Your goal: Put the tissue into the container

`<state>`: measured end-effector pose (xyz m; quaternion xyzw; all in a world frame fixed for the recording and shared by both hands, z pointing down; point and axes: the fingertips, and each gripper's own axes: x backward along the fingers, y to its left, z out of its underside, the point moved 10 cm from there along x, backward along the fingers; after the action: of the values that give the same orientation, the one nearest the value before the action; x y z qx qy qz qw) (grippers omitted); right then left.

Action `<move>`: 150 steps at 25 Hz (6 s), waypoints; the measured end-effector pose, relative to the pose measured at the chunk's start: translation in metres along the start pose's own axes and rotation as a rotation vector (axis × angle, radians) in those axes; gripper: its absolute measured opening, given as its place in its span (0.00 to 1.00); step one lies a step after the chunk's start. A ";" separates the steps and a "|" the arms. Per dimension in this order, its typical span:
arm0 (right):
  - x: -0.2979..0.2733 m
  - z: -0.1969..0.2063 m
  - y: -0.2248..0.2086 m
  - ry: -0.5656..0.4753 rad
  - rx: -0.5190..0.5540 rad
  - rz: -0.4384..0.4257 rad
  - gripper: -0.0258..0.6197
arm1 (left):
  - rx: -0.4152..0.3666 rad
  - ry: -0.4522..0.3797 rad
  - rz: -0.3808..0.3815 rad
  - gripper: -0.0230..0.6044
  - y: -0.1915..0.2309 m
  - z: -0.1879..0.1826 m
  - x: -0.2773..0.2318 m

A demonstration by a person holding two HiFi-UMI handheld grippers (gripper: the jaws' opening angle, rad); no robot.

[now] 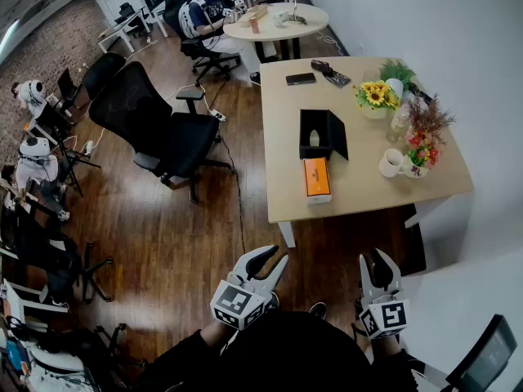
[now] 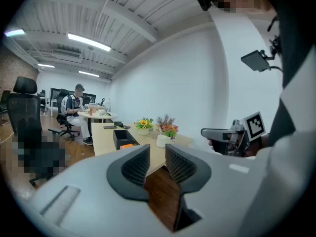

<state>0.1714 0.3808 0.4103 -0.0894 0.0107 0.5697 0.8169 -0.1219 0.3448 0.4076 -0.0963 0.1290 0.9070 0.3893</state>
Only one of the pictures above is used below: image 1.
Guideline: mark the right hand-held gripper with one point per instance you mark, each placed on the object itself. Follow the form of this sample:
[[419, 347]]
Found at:
[[386, 317]]

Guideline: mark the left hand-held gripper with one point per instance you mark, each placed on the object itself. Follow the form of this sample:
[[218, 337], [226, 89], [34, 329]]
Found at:
[[237, 302]]

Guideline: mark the orange and white box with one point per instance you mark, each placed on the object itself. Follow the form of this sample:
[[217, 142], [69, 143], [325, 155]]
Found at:
[[317, 180]]

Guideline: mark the person's right forearm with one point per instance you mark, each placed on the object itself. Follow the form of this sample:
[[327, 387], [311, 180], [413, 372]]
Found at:
[[394, 366]]

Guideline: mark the person's left forearm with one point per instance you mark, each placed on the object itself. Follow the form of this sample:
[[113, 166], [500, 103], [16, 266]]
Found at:
[[192, 355]]

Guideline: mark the person's left shoe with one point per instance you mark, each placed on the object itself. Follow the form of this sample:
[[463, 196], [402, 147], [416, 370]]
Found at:
[[273, 301]]

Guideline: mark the person's shoe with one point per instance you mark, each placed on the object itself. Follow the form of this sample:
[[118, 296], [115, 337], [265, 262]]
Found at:
[[273, 301], [318, 310]]

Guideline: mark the person's right shoe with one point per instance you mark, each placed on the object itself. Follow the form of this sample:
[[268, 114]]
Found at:
[[318, 310]]

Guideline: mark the light wooden square table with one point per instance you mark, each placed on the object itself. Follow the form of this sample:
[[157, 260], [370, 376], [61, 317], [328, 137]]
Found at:
[[359, 194]]

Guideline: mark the person's black-clothed torso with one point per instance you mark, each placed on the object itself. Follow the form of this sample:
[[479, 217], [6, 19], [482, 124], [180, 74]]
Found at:
[[294, 353]]

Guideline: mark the white mug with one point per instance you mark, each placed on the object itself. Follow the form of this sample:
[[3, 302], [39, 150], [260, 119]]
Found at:
[[391, 163]]

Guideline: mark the colourful flowers in small pot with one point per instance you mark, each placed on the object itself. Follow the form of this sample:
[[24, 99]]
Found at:
[[423, 153]]

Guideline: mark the grey-backed black office chair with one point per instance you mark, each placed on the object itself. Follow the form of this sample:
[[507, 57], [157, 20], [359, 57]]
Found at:
[[486, 353]]

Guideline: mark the black box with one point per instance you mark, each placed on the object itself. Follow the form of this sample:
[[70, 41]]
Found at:
[[316, 131]]

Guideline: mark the clear glass bottle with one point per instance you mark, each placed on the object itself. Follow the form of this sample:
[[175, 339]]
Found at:
[[398, 125]]

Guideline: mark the white power strip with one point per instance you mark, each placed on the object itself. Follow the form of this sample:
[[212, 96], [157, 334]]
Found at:
[[217, 115]]

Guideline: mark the dried brown plant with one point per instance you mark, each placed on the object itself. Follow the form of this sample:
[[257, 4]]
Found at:
[[429, 114]]

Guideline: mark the sunflower bouquet in vase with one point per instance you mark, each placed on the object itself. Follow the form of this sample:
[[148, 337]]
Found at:
[[376, 96]]

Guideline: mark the black smartphone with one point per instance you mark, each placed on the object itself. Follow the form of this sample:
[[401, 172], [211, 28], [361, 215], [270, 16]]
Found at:
[[300, 78]]

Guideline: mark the black plastic wrapper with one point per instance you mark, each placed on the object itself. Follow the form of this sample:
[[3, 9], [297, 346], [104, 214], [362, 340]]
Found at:
[[333, 75]]

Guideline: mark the green plant in white pot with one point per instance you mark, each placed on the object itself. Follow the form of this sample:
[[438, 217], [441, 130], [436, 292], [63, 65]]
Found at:
[[396, 72]]

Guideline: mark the large black office chair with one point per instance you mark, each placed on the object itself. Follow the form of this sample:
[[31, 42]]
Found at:
[[135, 104]]

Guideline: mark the black swivel chair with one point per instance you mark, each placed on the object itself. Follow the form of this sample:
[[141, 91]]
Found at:
[[49, 255]]

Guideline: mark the round wooden table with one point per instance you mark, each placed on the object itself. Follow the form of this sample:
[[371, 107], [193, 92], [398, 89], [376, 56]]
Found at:
[[278, 29]]

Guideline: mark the orange can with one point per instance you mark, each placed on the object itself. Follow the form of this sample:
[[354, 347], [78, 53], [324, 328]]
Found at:
[[255, 25]]

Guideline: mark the small white container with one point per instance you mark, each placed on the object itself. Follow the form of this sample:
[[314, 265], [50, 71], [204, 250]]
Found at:
[[281, 16]]

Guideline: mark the white round-headed robot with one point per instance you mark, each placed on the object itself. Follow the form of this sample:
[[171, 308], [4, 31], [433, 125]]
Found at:
[[37, 161], [30, 92]]

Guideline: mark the long wooden box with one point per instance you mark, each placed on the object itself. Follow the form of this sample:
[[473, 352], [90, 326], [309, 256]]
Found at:
[[255, 14]]

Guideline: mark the black mesh office chair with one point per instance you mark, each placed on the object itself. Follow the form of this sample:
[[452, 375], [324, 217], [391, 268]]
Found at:
[[102, 72]]

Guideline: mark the white desk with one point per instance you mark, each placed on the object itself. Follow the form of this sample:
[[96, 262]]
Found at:
[[118, 29]]

